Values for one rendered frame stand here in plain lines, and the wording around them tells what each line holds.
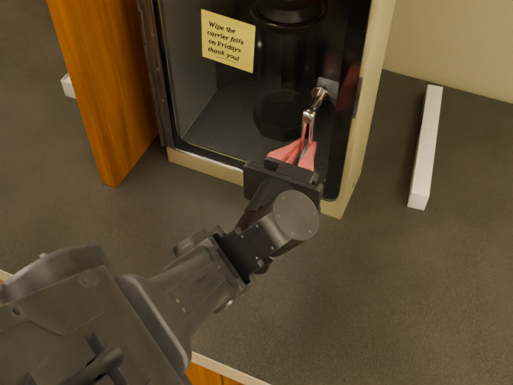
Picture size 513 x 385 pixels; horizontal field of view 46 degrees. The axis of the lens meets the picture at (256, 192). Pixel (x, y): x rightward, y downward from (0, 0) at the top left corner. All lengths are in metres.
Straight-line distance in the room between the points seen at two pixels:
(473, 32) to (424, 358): 0.63
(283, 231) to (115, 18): 0.44
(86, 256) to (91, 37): 0.59
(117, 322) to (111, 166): 0.74
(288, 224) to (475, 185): 0.53
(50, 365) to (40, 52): 1.17
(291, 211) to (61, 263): 0.38
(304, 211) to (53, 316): 0.43
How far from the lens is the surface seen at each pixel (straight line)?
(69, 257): 0.29
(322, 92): 0.79
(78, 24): 0.85
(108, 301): 0.28
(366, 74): 0.77
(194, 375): 1.05
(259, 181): 0.75
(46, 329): 0.24
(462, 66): 1.27
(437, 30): 1.24
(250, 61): 0.81
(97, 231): 1.00
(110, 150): 0.99
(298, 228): 0.63
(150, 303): 0.33
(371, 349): 0.88
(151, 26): 0.87
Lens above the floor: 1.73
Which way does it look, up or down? 51 degrees down
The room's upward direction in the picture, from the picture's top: straight up
